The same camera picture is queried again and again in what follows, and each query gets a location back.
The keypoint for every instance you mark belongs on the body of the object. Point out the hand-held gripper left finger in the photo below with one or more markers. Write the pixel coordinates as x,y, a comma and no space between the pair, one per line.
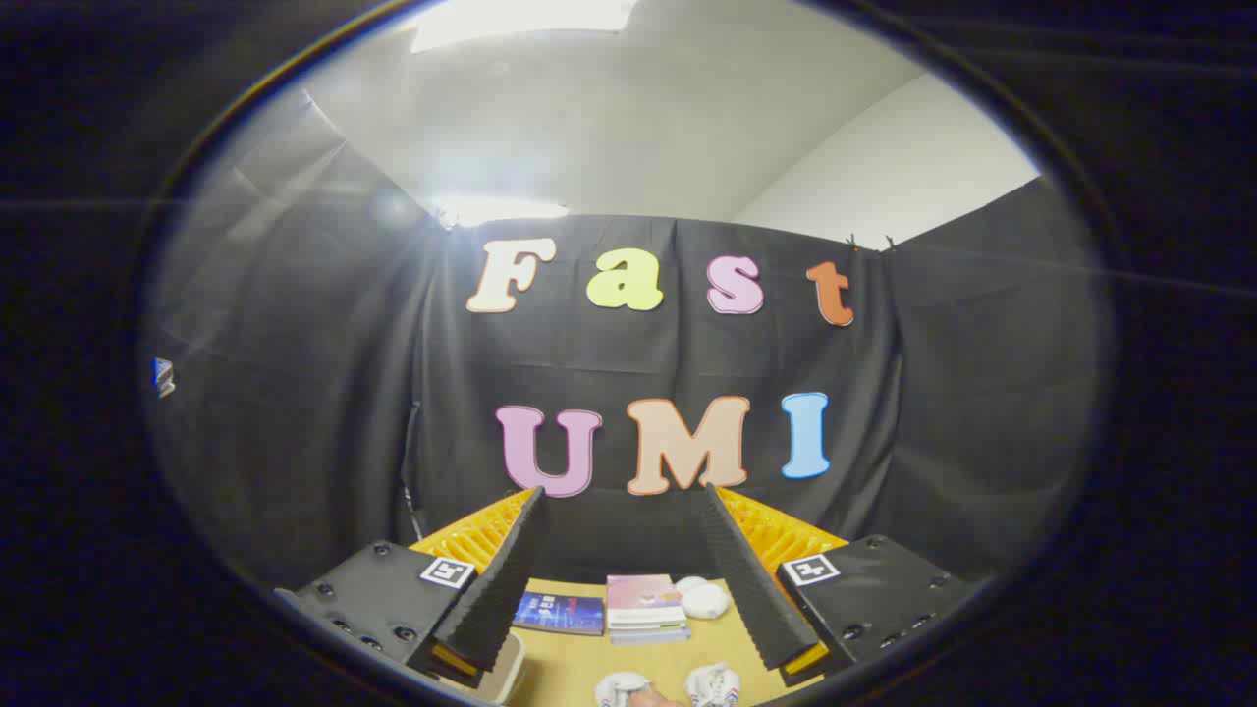
496,589

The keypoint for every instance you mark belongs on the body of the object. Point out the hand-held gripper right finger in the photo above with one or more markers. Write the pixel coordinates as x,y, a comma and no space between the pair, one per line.
751,589

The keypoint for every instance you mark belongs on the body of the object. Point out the cream storage box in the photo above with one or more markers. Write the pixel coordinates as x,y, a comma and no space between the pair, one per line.
503,673

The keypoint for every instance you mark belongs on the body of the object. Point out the white canvas shoe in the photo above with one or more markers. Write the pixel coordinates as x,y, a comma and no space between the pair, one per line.
619,687
712,684

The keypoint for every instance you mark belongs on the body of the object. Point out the large white fluffy ball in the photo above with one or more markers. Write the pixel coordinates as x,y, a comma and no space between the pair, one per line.
705,601

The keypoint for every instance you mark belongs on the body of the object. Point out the small white fluffy ball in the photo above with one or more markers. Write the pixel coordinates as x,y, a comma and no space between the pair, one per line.
690,582

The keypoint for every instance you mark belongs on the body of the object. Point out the blue book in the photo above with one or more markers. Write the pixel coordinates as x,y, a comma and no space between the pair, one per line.
558,614

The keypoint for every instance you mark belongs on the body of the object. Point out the pink book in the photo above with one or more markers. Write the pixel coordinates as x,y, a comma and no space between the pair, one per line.
643,592

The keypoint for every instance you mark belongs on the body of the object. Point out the white book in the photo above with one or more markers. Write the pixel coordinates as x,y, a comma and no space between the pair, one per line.
648,631

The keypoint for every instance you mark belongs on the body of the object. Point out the grey-blue book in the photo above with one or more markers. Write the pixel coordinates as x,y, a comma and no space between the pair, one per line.
650,640

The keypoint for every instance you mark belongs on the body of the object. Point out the small blue white object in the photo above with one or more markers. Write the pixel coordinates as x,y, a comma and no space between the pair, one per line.
163,378

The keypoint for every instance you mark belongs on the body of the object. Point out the ceiling light panel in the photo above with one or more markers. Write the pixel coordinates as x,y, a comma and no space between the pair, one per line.
520,20

